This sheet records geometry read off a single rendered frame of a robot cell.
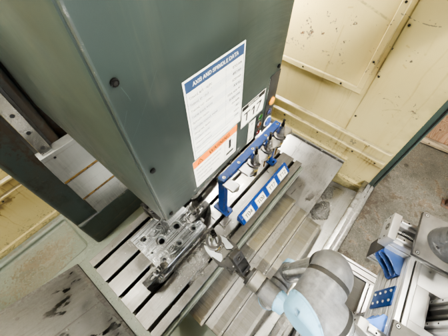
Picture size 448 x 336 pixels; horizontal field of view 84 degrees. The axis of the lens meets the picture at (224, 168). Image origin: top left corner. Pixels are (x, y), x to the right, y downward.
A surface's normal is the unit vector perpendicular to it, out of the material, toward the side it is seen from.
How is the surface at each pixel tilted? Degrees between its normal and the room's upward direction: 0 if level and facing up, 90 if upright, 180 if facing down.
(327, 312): 20
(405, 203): 0
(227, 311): 8
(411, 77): 91
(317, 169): 24
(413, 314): 0
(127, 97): 90
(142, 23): 90
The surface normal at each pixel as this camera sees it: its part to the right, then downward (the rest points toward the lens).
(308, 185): -0.26, -0.26
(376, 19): -0.65, 0.63
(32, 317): 0.26, -0.77
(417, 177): 0.00, -0.56
